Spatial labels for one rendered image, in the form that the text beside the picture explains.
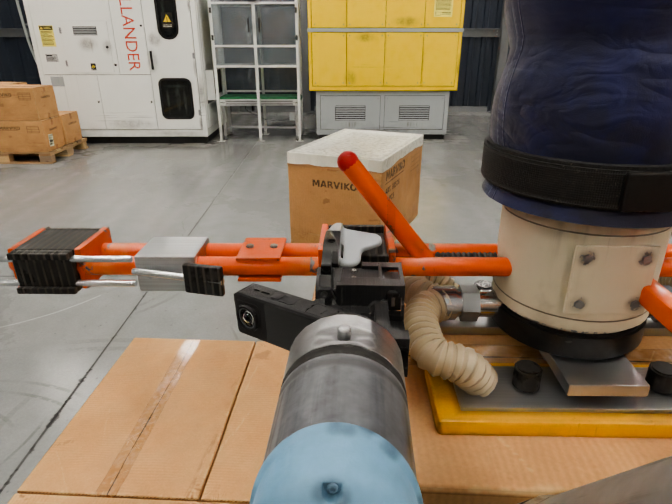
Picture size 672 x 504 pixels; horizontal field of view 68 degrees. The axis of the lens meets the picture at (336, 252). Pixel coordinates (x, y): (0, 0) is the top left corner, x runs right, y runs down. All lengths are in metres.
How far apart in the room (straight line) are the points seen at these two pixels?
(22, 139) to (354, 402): 7.09
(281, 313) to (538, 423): 0.28
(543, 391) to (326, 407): 0.33
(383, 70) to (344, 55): 0.61
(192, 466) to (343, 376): 0.97
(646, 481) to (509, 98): 0.38
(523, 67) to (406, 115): 7.38
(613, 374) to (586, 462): 0.10
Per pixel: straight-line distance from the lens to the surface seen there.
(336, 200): 1.97
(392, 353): 0.37
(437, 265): 0.56
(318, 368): 0.32
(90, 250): 0.64
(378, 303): 0.45
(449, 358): 0.52
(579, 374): 0.58
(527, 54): 0.52
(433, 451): 0.52
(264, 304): 0.45
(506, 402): 0.56
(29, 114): 7.20
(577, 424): 0.57
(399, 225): 0.56
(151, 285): 0.61
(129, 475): 1.29
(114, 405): 1.49
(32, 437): 2.39
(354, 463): 0.26
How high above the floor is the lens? 1.43
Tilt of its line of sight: 23 degrees down
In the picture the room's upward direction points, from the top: straight up
